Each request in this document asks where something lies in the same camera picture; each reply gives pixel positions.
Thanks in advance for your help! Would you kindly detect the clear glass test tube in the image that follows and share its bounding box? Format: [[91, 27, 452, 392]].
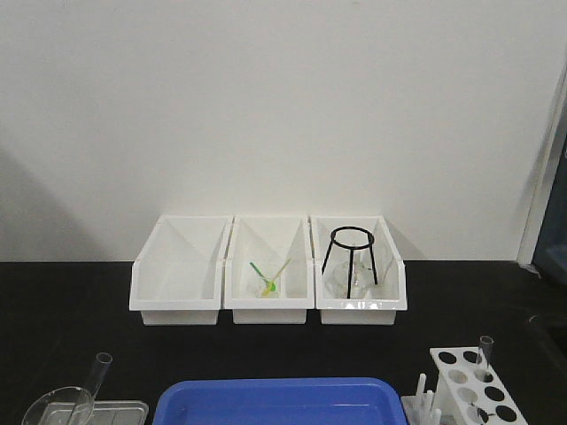
[[67, 352, 113, 425]]

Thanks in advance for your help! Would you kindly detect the test tube in rack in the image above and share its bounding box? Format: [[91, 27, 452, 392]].
[[475, 335, 494, 383]]

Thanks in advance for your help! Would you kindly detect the white test tube rack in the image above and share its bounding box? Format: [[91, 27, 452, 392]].
[[401, 347, 526, 424]]

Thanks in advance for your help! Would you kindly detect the grey pegboard drying rack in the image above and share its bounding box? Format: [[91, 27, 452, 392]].
[[532, 143, 566, 285]]

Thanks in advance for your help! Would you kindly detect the middle white storage bin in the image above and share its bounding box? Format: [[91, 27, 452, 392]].
[[223, 215, 315, 325]]

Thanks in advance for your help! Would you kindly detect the white storage bin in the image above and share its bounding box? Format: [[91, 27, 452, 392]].
[[310, 216, 408, 325], [223, 215, 315, 325], [128, 215, 233, 326]]

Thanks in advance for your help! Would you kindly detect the green plastic spoon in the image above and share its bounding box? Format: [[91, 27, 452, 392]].
[[249, 262, 276, 295]]

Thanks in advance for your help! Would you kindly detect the clear glass flask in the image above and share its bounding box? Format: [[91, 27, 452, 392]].
[[327, 259, 375, 299]]

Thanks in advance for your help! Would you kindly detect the right white storage bin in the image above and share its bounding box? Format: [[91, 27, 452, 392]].
[[310, 216, 408, 325]]

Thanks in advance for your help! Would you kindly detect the left white storage bin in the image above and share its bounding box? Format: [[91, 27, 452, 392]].
[[128, 215, 233, 326]]

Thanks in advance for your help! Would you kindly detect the blue plastic tray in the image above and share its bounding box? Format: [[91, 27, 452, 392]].
[[152, 377, 408, 424]]

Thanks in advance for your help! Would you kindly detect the grey plastic tray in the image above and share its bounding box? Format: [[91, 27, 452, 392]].
[[40, 400, 149, 425]]

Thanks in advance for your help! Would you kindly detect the clear glass beaker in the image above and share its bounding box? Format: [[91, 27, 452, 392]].
[[21, 386, 94, 425]]

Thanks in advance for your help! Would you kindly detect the black wire tripod stand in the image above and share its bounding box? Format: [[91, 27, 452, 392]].
[[322, 226, 378, 299]]

